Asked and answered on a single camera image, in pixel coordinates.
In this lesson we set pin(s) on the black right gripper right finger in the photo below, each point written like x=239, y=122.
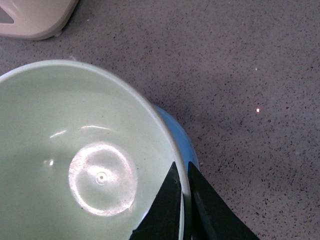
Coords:
x=212, y=219

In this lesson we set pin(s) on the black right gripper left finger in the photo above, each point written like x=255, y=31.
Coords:
x=162, y=221

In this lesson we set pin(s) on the green bowl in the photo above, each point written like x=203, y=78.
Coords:
x=82, y=155

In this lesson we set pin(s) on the blue bowl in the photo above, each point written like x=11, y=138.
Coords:
x=188, y=154

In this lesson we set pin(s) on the cream toaster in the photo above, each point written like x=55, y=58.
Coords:
x=34, y=19

